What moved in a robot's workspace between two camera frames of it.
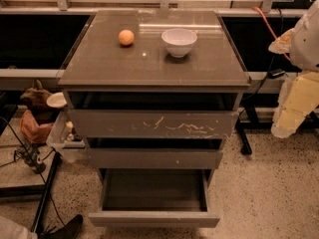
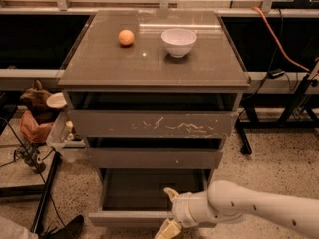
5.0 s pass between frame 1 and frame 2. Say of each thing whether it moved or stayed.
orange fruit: stayed
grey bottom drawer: stayed
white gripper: moved
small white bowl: stayed
